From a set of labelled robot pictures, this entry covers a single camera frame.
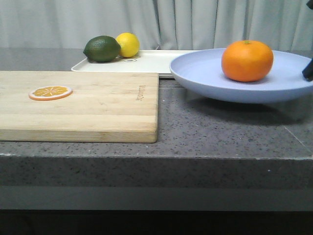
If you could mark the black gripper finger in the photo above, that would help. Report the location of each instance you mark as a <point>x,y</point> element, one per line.
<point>308,71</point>

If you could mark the orange fruit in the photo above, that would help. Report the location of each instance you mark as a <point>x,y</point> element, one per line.
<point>247,61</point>

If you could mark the light blue plate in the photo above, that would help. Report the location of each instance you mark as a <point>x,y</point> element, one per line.
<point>201,72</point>

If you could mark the cream white tray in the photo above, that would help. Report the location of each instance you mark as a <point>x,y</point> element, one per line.
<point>146,61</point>

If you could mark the grey curtain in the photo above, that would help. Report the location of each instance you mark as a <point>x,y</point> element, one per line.
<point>163,24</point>

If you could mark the yellow lemon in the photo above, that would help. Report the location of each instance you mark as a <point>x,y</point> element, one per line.
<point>129,44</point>

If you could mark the wooden cutting board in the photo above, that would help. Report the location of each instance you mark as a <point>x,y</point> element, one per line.
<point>104,107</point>

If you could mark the green lime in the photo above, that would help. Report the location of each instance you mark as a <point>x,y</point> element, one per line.
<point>102,49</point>

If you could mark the orange slice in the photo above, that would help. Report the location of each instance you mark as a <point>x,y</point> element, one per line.
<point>50,93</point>

